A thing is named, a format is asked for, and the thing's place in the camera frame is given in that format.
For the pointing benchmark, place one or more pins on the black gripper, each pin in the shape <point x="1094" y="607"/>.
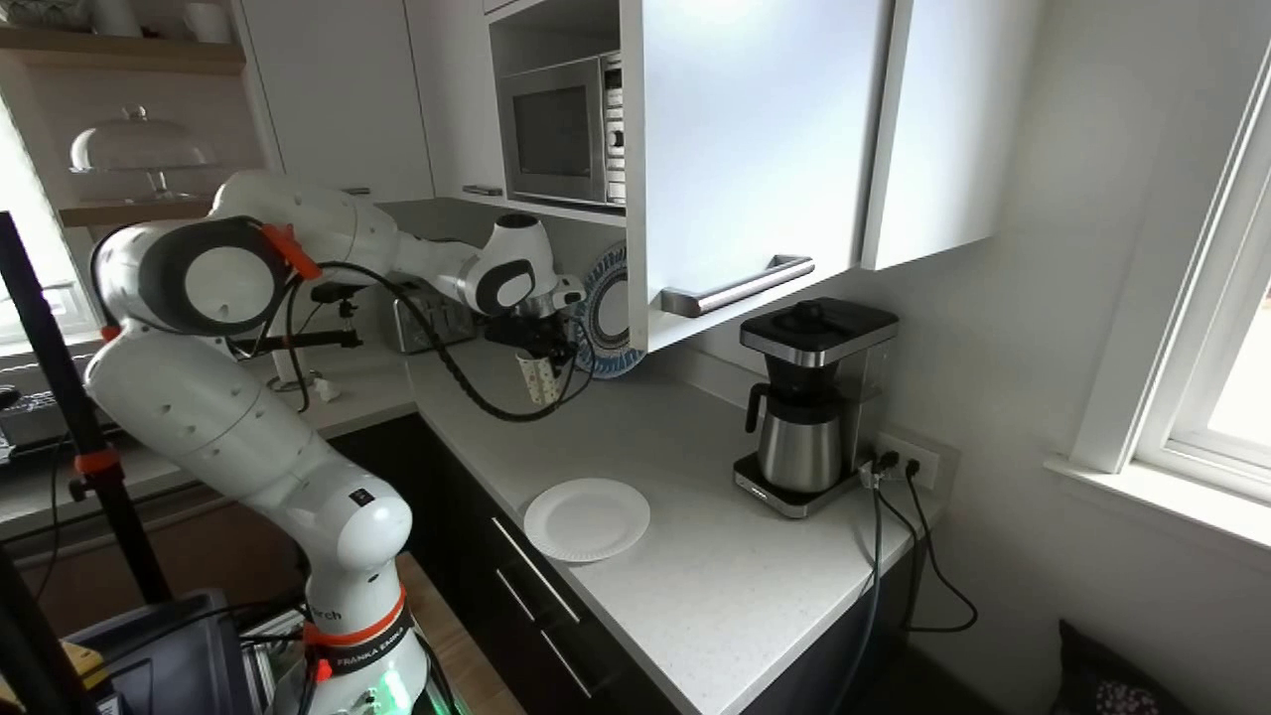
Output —
<point x="546" y="331"/>

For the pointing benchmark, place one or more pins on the white window frame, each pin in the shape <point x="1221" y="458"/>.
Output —
<point x="1152" y="399"/>

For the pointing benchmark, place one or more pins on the white wall cabinet carcass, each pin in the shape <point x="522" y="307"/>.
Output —
<point x="460" y="93"/>

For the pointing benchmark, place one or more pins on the white mug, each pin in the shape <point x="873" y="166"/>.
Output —
<point x="205" y="19"/>

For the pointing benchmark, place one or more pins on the white jar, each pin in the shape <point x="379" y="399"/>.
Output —
<point x="118" y="15"/>

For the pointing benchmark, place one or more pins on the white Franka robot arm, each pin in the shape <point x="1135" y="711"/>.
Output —
<point x="200" y="399"/>

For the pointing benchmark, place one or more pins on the blue patterned decorative plate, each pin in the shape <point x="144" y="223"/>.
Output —
<point x="613" y="313"/>

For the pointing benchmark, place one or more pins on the dark floral cushion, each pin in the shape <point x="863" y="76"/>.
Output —
<point x="1107" y="681"/>

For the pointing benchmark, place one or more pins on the open white cabinet door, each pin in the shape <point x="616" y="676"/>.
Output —
<point x="757" y="146"/>

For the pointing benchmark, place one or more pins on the kitchen base cabinet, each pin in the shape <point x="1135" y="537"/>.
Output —
<point x="460" y="529"/>

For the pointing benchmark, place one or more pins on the steel and black coffee maker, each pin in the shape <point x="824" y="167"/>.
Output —
<point x="809" y="421"/>

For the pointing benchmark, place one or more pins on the glass cake dome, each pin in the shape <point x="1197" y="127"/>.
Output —
<point x="134" y="146"/>

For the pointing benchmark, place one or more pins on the silver microwave oven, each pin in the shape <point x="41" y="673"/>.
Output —
<point x="558" y="133"/>

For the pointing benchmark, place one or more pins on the wooden wall shelf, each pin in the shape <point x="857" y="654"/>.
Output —
<point x="119" y="53"/>
<point x="134" y="211"/>

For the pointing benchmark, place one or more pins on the narrow white cabinet door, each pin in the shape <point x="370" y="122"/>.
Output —
<point x="947" y="133"/>

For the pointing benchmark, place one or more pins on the silver toaster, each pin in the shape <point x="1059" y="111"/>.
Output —
<point x="423" y="331"/>

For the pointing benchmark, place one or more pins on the white paper plate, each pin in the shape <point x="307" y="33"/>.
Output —
<point x="585" y="517"/>

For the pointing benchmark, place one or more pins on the white double power outlet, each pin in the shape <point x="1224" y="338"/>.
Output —
<point x="914" y="458"/>

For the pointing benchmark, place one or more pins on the closed white cabinet door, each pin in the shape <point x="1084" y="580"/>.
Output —
<point x="344" y="102"/>

